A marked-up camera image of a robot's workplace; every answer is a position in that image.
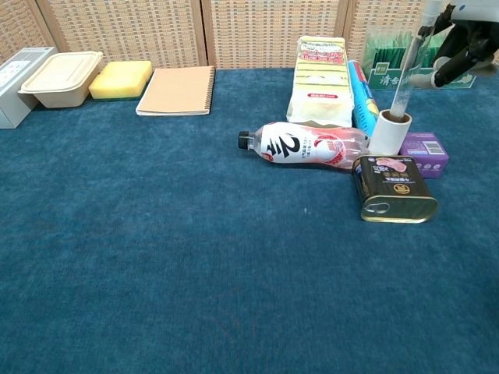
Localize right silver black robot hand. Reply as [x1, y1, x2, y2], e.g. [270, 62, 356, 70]
[409, 0, 499, 90]

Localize clear test tube white cap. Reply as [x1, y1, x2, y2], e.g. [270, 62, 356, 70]
[388, 0, 448, 120]

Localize clear box green tea bags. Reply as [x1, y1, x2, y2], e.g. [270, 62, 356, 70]
[361, 26, 493, 90]

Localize small purple cardboard box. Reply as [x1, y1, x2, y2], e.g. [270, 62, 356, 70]
[398, 131, 450, 179]

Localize blue cling film roll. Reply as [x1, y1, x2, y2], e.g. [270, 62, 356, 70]
[348, 60, 380, 137]

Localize white lint roller refill roll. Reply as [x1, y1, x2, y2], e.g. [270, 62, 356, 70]
[368, 109, 413, 157]

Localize yellow sponge multipack bag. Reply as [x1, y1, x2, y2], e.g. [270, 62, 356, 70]
[285, 35, 355, 129]

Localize black gold luncheon meat can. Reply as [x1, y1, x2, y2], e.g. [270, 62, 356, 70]
[352, 154, 440, 224]

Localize plastic drink bottle pink label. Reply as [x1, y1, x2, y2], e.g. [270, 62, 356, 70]
[238, 121, 371, 172]

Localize kraft spiral notebook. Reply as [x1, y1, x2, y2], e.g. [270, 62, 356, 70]
[135, 65, 217, 117]

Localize woven bamboo folding screen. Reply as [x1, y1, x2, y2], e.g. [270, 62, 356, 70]
[0, 0, 499, 70]

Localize blue table cloth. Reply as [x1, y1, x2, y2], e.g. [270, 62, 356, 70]
[0, 65, 499, 374]

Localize beige lidded food container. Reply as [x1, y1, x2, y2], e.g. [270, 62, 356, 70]
[17, 51, 104, 109]

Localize white power strip box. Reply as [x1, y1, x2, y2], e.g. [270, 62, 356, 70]
[0, 46, 58, 129]

